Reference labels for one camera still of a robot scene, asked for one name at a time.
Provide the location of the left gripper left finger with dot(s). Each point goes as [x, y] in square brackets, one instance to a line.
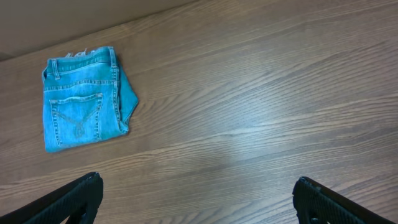
[76, 202]

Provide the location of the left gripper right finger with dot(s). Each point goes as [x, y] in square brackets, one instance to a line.
[317, 204]

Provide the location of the light blue denim jeans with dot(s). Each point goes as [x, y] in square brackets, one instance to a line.
[87, 99]

